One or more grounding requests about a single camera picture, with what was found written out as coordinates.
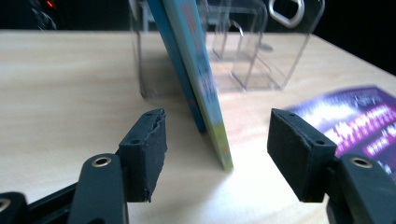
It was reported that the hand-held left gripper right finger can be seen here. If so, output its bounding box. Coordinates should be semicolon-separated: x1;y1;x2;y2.
266;107;396;224

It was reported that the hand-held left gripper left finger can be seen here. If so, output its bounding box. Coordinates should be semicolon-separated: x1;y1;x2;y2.
66;107;168;224

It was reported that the purple magazine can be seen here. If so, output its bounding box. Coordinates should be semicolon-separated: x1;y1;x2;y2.
286;85;396;185

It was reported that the dark blue picture book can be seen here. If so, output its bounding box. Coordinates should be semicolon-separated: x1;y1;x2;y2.
146;0;208;133

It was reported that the clear acrylic book rack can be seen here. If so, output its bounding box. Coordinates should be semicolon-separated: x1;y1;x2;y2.
129;0;326;101

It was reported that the light blue green picture book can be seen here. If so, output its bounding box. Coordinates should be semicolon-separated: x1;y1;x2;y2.
162;0;234;172

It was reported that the dark equipment tower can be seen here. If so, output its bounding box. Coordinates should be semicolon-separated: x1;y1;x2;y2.
27;0;60;31

